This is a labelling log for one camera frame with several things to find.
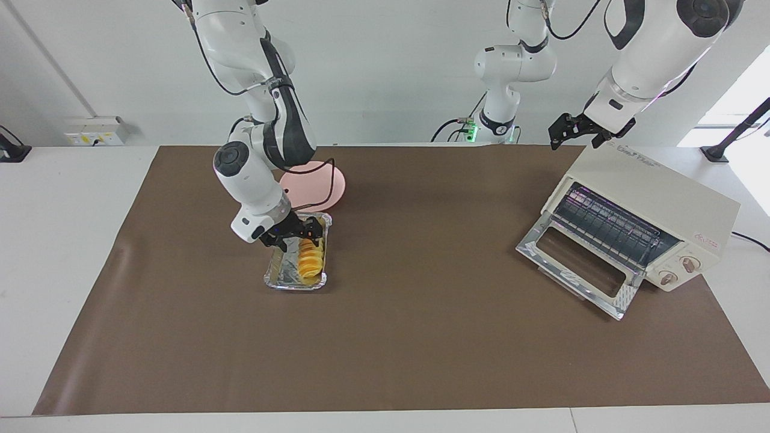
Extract aluminium foil tray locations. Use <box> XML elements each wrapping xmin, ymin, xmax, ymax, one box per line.
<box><xmin>263</xmin><ymin>211</ymin><xmax>334</xmax><ymax>292</ymax></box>

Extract sliced yellow bread loaf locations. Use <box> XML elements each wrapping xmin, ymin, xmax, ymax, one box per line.
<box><xmin>297</xmin><ymin>231</ymin><xmax>328</xmax><ymax>284</ymax></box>

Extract cream toaster oven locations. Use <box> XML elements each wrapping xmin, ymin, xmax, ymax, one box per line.
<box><xmin>540</xmin><ymin>144</ymin><xmax>742</xmax><ymax>293</ymax></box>

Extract glass oven door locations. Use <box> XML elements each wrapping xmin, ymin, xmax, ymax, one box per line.
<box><xmin>516</xmin><ymin>211</ymin><xmax>646</xmax><ymax>321</ymax></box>

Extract pink round plate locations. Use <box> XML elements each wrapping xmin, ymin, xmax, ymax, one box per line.
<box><xmin>279</xmin><ymin>161</ymin><xmax>348</xmax><ymax>213</ymax></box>

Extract brown table mat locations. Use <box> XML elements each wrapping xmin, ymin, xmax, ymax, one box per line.
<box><xmin>32</xmin><ymin>144</ymin><xmax>770</xmax><ymax>417</ymax></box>

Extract black pole stand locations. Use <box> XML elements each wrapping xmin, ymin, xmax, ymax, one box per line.
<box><xmin>700</xmin><ymin>97</ymin><xmax>770</xmax><ymax>164</ymax></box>

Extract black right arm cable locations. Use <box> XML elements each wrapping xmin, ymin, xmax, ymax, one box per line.
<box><xmin>180</xmin><ymin>0</ymin><xmax>338</xmax><ymax>212</ymax></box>

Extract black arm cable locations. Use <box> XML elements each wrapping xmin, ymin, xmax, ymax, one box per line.
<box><xmin>180</xmin><ymin>0</ymin><xmax>338</xmax><ymax>212</ymax></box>
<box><xmin>538</xmin><ymin>0</ymin><xmax>605</xmax><ymax>41</ymax></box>

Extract metal oven wire rack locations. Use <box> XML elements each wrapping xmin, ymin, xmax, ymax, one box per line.
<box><xmin>552</xmin><ymin>183</ymin><xmax>682</xmax><ymax>275</ymax></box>

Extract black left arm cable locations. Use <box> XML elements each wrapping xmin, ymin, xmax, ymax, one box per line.
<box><xmin>538</xmin><ymin>0</ymin><xmax>605</xmax><ymax>41</ymax></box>

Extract black oven power cable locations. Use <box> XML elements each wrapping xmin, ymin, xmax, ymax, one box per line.
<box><xmin>730</xmin><ymin>231</ymin><xmax>770</xmax><ymax>254</ymax></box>

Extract white wall socket box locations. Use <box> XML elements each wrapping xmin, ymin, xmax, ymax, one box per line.
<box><xmin>64</xmin><ymin>115</ymin><xmax>128</xmax><ymax>147</ymax></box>

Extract black clamp mount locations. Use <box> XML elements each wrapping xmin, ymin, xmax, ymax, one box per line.
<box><xmin>0</xmin><ymin>124</ymin><xmax>32</xmax><ymax>164</ymax></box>

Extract white wall cable duct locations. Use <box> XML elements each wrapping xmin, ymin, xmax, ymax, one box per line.
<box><xmin>6</xmin><ymin>0</ymin><xmax>97</xmax><ymax>118</ymax></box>

